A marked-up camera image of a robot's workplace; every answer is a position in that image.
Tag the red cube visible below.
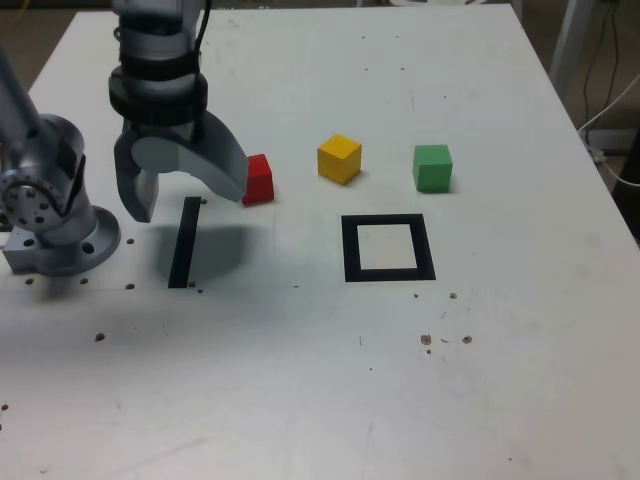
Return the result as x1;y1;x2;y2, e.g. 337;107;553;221
241;153;276;206

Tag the yellow cube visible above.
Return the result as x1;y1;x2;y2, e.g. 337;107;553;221
316;133;363;187

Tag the green cube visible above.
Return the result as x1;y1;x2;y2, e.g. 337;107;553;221
412;144;454;194

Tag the white metal post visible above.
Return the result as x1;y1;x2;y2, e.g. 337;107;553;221
549;0;592;96

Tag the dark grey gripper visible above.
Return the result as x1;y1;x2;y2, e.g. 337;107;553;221
113;110;250;225

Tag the white cable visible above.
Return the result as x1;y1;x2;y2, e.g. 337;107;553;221
577;73;640;189

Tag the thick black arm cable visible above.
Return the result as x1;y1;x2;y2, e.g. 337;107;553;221
192;0;212;66

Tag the black tape square outline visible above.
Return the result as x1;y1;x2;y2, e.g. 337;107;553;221
340;213;437;284

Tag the black tape strip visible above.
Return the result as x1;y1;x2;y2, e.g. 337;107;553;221
167;196;202;290

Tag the black hanging cable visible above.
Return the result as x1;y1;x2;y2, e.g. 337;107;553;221
582;0;621;126

